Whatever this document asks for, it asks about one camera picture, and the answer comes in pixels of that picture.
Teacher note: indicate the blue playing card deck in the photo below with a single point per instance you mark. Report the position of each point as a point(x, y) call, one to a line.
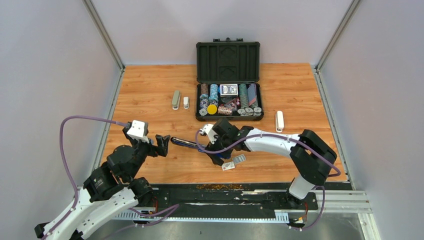
point(229, 90)

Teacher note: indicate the blue stapler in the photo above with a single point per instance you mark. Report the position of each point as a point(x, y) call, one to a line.
point(185, 143)

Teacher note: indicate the grey-green stapler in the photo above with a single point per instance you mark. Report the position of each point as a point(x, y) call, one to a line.
point(175, 103)

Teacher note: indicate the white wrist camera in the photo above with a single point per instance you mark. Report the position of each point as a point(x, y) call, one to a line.
point(138, 130)
point(207, 130)

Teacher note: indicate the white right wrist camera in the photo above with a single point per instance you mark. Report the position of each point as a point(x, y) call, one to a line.
point(207, 130)

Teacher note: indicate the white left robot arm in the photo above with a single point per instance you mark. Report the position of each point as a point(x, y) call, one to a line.
point(110, 189)

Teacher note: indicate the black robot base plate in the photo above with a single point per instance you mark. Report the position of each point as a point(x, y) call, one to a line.
point(227, 200)

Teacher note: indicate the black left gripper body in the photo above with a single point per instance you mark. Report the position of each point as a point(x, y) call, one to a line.
point(143, 149)

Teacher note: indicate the black poker chip case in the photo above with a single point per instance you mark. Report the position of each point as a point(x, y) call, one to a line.
point(228, 62)

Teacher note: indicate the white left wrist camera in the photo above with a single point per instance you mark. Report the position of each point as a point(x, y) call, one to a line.
point(138, 130)

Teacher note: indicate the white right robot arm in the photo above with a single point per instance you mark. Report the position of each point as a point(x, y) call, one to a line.
point(312, 157)

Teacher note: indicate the small white stapler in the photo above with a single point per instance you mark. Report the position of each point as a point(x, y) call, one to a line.
point(186, 102)

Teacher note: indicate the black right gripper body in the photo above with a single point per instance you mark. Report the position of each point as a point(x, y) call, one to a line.
point(219, 144)

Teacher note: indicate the yellow poker chip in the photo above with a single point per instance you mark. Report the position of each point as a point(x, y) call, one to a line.
point(212, 109)

